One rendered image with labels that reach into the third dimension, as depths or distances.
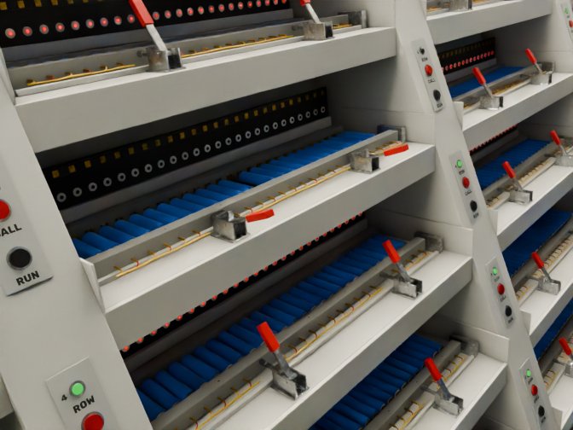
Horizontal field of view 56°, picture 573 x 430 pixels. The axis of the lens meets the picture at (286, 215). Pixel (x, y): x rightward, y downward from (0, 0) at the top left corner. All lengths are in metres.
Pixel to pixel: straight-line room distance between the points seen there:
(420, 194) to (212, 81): 0.47
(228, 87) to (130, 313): 0.29
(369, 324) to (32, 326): 0.45
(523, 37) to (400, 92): 0.70
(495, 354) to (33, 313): 0.77
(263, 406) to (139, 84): 0.39
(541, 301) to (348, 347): 0.58
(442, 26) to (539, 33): 0.55
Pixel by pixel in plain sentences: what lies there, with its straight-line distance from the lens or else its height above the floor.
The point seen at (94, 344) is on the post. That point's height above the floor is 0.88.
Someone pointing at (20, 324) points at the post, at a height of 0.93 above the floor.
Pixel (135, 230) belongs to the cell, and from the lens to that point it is 0.65.
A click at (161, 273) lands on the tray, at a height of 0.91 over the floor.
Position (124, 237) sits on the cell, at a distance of 0.63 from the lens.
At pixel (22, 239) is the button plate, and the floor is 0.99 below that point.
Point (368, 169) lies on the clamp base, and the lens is 0.80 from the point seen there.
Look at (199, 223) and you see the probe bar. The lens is 0.64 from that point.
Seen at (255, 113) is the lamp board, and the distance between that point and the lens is 0.86.
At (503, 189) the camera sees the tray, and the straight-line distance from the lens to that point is 1.21.
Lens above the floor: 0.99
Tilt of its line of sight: 7 degrees down
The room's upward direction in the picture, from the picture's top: 21 degrees counter-clockwise
